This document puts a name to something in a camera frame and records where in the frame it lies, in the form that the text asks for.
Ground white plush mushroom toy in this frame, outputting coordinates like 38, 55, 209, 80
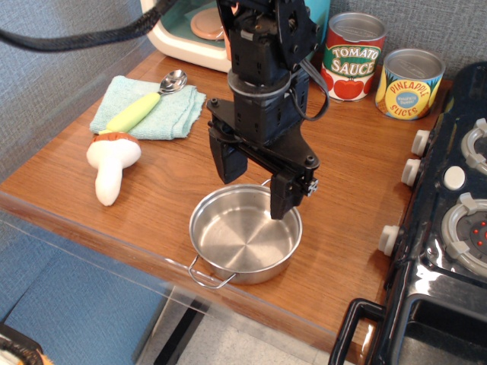
86, 132, 142, 206

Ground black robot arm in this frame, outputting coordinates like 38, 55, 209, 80
207, 1, 329, 220

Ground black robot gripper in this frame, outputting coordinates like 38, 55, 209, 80
207, 70, 320, 220

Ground pineapple slices can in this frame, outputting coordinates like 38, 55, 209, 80
375, 49, 445, 121

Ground clear acrylic barrier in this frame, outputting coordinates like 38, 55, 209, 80
1, 213, 329, 364

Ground teal toy microwave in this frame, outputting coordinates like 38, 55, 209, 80
148, 1, 330, 82

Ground black toy stove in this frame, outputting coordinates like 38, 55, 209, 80
329, 62, 486, 364

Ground stainless steel pan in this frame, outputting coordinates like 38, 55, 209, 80
188, 184, 303, 290

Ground light blue folded cloth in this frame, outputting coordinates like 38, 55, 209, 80
90, 76, 206, 140

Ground black braided cable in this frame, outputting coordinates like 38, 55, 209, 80
0, 0, 174, 53

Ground tomato sauce can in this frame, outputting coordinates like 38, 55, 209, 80
321, 12, 387, 101

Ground spoon with green handle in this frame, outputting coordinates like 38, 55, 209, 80
99, 69, 187, 135

